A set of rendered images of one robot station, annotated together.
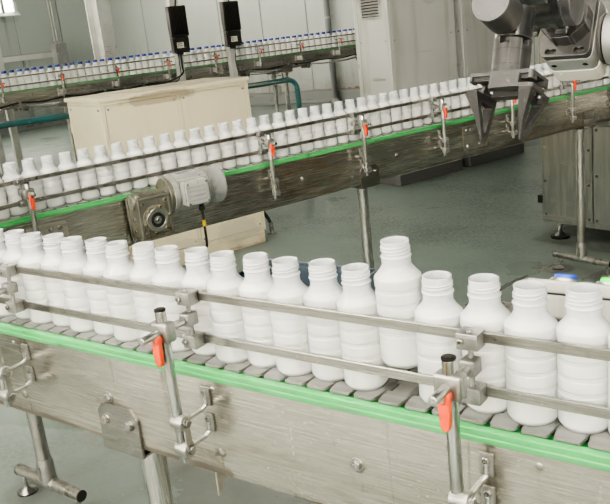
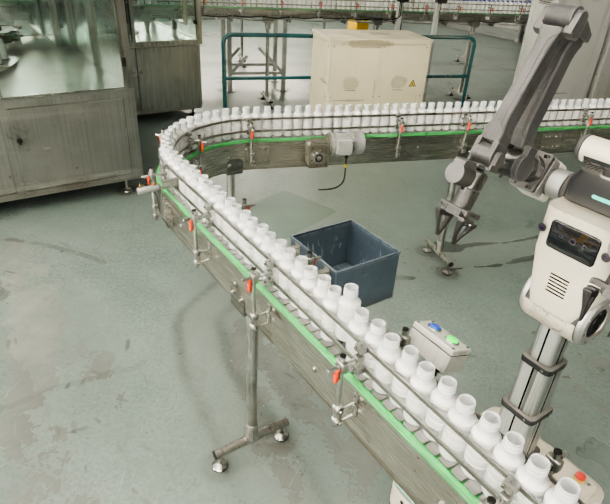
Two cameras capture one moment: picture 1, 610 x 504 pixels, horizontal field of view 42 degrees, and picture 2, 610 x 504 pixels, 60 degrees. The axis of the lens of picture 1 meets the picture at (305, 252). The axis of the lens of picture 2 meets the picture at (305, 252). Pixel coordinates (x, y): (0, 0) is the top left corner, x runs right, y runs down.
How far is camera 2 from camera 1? 62 cm
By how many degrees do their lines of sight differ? 22
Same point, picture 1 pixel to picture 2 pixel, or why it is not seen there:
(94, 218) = (285, 147)
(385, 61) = not seen: hidden behind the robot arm
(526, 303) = (386, 345)
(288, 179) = (408, 146)
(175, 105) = (378, 51)
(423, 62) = not seen: hidden behind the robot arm
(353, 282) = (330, 296)
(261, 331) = (295, 293)
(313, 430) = (302, 346)
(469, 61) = not seen: outside the picture
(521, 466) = (367, 406)
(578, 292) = (411, 349)
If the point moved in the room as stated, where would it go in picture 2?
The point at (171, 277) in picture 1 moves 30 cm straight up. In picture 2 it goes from (268, 249) to (270, 159)
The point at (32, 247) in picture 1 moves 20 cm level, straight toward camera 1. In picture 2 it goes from (220, 200) to (212, 226)
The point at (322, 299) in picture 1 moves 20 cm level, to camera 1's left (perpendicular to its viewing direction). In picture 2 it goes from (318, 295) to (253, 279)
